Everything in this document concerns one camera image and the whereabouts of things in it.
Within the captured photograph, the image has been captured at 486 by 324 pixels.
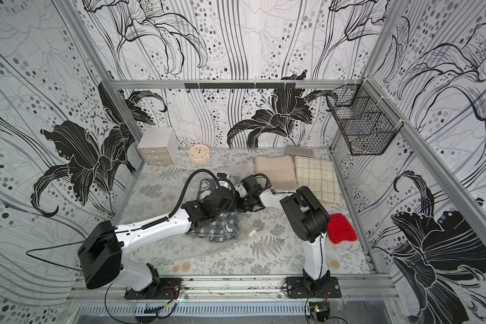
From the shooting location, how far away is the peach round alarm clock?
1131 millimetres

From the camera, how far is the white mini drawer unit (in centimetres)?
106

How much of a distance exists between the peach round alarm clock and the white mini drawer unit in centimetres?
10
